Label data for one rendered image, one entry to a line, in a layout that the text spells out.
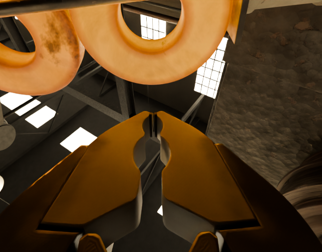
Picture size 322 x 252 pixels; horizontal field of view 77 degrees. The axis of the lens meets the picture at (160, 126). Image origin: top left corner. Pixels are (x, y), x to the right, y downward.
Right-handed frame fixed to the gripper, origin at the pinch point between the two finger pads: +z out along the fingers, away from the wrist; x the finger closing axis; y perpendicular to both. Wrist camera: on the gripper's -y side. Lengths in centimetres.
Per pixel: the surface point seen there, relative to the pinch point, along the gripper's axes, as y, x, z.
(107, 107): 266, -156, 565
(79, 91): 242, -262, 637
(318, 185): 24.6, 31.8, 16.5
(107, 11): -5.4, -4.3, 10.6
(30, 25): -4.2, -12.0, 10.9
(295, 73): 5.2, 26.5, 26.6
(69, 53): -1.4, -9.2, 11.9
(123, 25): -4.0, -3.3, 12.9
